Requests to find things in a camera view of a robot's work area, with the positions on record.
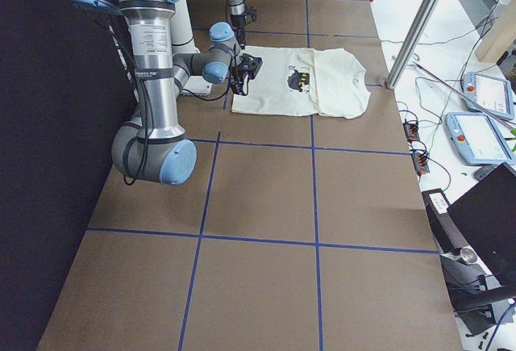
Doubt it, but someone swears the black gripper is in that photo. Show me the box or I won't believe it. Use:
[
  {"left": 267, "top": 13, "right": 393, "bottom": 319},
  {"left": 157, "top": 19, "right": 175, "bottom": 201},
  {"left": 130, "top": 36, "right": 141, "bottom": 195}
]
[
  {"left": 230, "top": 6, "right": 258, "bottom": 48},
  {"left": 232, "top": 54, "right": 263, "bottom": 95}
]

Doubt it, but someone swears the cream long-sleeve cat shirt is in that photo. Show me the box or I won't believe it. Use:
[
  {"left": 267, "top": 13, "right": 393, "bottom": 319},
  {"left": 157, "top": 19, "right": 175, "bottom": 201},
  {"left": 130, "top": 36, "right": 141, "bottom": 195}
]
[{"left": 231, "top": 46, "right": 370, "bottom": 119}]

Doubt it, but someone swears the near grey orange USB hub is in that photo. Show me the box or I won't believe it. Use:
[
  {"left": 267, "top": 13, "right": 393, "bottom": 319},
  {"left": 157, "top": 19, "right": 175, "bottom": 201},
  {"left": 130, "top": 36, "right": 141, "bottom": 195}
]
[{"left": 402, "top": 120, "right": 421, "bottom": 143}]

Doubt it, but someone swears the grey orange usb hub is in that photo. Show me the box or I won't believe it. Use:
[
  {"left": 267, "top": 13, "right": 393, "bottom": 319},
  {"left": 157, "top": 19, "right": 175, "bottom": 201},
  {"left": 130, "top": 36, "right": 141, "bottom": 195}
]
[
  {"left": 411, "top": 149, "right": 430, "bottom": 176},
  {"left": 402, "top": 120, "right": 421, "bottom": 143}
]

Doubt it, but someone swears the far grey orange USB hub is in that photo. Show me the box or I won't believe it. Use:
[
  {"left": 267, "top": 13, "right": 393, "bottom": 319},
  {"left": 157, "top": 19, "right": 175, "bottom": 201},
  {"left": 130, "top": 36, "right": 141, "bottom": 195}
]
[{"left": 411, "top": 149, "right": 430, "bottom": 176}]

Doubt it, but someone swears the black box with white label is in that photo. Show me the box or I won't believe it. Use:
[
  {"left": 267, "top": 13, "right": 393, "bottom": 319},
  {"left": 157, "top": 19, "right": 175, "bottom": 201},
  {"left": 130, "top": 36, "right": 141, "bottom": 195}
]
[{"left": 422, "top": 189, "right": 468, "bottom": 253}]

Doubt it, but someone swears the far blue teach pendant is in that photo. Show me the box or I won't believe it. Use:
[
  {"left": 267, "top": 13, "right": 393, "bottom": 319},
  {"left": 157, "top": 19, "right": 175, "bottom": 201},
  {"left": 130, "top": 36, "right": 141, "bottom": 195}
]
[{"left": 462, "top": 73, "right": 515, "bottom": 120}]

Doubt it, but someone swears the blue teach pendant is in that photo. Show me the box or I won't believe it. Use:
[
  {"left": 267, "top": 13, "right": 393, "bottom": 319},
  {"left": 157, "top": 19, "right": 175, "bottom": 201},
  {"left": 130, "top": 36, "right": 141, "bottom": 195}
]
[
  {"left": 444, "top": 112, "right": 515, "bottom": 165},
  {"left": 462, "top": 73, "right": 515, "bottom": 120}
]

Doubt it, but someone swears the near blue teach pendant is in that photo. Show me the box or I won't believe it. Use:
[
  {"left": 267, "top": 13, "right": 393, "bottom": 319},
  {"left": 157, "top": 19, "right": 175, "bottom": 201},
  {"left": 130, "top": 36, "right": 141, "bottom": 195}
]
[{"left": 444, "top": 112, "right": 515, "bottom": 165}]

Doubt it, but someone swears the wooden beam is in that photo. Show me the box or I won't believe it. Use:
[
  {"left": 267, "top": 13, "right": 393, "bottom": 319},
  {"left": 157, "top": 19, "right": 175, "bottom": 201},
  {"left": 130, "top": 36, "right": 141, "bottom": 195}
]
[{"left": 475, "top": 0, "right": 516, "bottom": 63}]

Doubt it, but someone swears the black monitor on stand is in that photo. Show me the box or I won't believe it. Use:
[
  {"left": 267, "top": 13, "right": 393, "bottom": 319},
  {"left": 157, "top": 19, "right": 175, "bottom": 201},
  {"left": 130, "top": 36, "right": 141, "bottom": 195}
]
[{"left": 441, "top": 163, "right": 515, "bottom": 335}]

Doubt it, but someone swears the small metal cup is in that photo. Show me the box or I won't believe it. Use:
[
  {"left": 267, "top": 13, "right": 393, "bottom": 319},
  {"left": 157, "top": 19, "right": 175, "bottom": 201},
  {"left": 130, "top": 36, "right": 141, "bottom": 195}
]
[{"left": 459, "top": 247, "right": 478, "bottom": 265}]

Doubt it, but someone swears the aluminium frame post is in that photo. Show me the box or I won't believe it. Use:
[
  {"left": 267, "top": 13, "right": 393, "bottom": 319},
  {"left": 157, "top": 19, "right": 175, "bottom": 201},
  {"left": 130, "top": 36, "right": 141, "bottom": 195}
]
[{"left": 385, "top": 0, "right": 439, "bottom": 90}]

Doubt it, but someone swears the black cable on white table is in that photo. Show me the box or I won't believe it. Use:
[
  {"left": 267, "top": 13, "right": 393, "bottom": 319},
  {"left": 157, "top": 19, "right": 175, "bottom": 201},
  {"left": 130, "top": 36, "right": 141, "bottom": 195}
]
[{"left": 378, "top": 0, "right": 516, "bottom": 190}]

